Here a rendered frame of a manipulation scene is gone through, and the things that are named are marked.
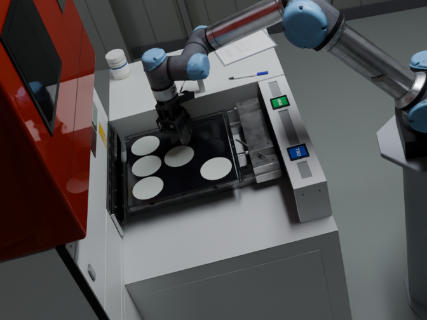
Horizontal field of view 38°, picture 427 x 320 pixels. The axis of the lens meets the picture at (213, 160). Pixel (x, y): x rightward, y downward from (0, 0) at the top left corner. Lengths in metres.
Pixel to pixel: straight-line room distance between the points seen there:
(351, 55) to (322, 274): 0.66
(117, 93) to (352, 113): 1.58
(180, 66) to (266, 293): 0.73
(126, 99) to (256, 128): 0.50
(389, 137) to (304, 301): 0.58
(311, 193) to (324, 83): 2.05
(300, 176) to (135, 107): 0.72
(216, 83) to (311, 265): 0.73
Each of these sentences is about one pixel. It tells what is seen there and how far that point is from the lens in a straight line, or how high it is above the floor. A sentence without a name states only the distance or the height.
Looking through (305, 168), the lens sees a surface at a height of 0.96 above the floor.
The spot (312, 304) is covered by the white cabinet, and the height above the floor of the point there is 0.52.
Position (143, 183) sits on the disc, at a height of 0.90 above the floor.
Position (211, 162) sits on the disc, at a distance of 1.95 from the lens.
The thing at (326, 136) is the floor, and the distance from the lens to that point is 3.35.
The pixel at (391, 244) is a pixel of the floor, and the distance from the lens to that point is 2.80.
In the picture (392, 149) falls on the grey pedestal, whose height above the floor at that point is 0.82.
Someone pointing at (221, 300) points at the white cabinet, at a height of 0.65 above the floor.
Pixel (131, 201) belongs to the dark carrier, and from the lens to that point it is 1.92.
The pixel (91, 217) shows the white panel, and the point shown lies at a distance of 1.65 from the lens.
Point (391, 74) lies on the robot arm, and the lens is 1.69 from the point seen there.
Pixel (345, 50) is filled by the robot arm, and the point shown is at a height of 1.26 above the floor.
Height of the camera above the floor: 2.15
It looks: 40 degrees down
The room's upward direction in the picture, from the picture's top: 18 degrees counter-clockwise
